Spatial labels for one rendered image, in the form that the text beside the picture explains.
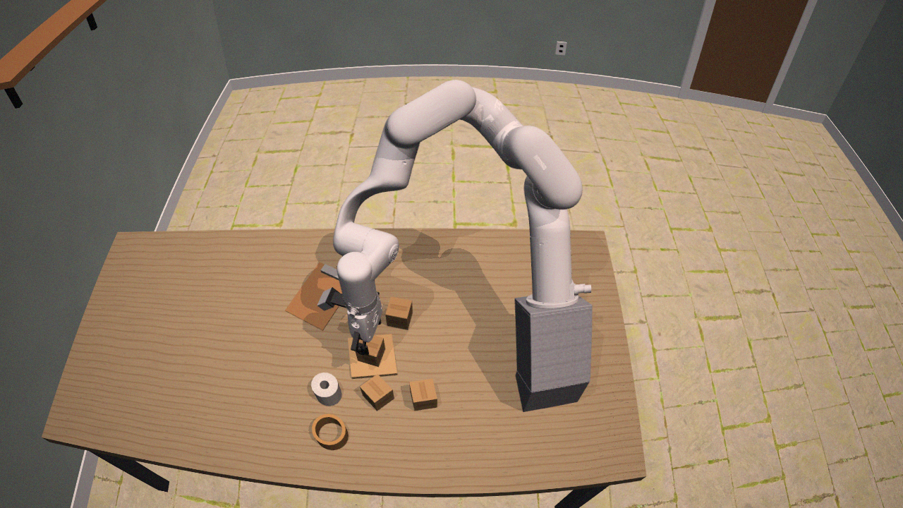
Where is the brown cube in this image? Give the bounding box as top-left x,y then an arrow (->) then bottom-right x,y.
360,374 -> 394,411
356,335 -> 385,367
409,379 -> 437,411
385,297 -> 413,330

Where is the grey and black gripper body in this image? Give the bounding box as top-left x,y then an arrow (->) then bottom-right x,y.
347,293 -> 382,342

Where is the grey cylinder with white top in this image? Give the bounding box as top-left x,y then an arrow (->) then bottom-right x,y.
311,373 -> 342,406

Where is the brown clipboard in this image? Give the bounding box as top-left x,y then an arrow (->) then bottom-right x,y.
285,262 -> 342,331

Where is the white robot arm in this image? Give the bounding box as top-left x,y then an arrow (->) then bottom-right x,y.
317,80 -> 591,318

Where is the dark brown open cylinder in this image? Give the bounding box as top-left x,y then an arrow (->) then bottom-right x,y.
312,414 -> 349,450

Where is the tan square wooden board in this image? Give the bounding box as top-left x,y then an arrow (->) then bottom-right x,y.
348,334 -> 397,379

